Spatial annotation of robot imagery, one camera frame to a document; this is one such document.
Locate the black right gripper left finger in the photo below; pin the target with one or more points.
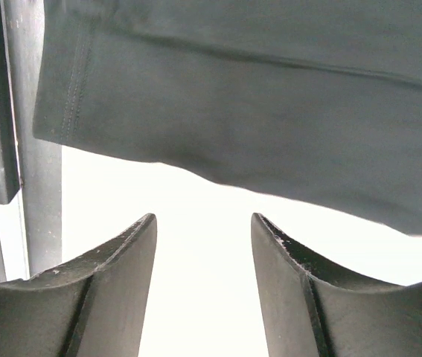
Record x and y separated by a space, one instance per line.
93 305

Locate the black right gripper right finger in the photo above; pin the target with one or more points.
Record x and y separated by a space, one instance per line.
312 306

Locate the black t shirt flower print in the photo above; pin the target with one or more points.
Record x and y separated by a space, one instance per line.
317 101

